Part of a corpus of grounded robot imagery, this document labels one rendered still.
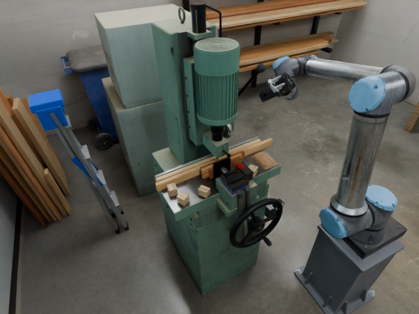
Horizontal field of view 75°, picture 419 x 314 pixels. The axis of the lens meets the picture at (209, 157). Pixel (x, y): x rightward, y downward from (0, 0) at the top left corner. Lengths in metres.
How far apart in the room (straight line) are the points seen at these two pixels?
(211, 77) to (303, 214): 1.66
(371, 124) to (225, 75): 0.54
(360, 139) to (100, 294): 1.79
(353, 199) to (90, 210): 2.05
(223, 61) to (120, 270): 1.63
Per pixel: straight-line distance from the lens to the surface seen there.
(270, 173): 1.42
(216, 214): 1.37
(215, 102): 1.10
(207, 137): 1.31
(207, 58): 1.03
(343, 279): 1.78
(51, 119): 1.71
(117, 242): 2.32
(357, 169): 1.22
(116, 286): 2.13
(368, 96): 1.07
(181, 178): 1.32
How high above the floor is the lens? 1.83
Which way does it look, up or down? 39 degrees down
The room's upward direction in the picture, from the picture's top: 2 degrees counter-clockwise
